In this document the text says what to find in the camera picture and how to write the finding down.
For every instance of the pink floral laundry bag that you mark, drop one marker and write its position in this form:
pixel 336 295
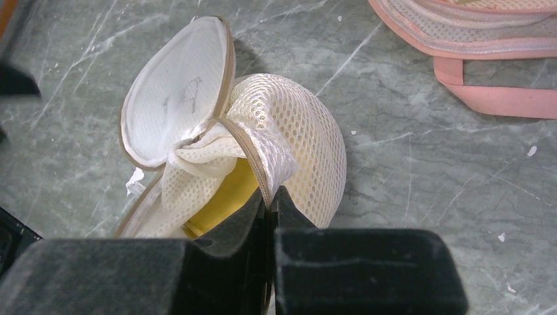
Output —
pixel 455 31

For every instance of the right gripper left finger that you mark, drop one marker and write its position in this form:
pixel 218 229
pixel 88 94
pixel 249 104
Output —
pixel 222 272

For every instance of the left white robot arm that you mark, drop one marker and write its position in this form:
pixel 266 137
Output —
pixel 17 83

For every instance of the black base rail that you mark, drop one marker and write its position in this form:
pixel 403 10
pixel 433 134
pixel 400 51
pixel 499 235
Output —
pixel 16 237

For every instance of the yellow bra in bag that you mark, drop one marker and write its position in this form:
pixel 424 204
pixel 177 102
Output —
pixel 235 190

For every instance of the white mesh laundry bag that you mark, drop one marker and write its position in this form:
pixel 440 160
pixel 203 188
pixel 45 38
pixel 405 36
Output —
pixel 189 118

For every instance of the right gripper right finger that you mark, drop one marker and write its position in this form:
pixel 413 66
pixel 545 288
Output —
pixel 361 270

